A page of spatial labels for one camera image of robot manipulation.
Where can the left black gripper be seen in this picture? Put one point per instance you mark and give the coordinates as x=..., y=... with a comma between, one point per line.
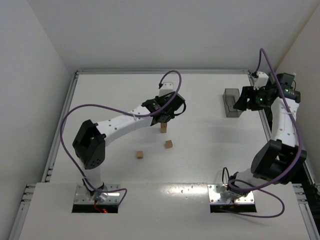
x=162, y=118

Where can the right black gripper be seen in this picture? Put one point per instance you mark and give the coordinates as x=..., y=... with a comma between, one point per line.
x=246, y=97

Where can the dark long wood block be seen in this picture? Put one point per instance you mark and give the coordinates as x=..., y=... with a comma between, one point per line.
x=163, y=125

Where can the light wood cube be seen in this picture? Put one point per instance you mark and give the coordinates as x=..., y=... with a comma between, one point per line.
x=163, y=130
x=139, y=154
x=168, y=144

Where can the grey transparent plastic bin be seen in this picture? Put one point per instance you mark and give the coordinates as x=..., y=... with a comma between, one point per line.
x=230, y=97

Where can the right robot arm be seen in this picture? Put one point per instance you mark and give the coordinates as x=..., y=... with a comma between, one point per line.
x=280, y=158

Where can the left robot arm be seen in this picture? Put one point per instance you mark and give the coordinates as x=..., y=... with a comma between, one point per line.
x=92, y=138

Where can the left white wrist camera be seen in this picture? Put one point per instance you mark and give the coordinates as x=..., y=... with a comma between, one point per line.
x=166, y=88

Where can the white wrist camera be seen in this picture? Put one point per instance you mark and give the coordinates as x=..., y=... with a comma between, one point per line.
x=260, y=79
x=166, y=88

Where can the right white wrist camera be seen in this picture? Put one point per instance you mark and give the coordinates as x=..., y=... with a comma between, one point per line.
x=260, y=79

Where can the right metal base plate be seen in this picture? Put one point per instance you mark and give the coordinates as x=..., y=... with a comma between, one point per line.
x=220, y=196

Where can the metal base plate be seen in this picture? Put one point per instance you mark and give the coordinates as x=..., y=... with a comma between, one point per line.
x=220, y=196
x=84, y=197

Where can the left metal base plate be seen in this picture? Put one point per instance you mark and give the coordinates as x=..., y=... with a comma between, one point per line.
x=84, y=197

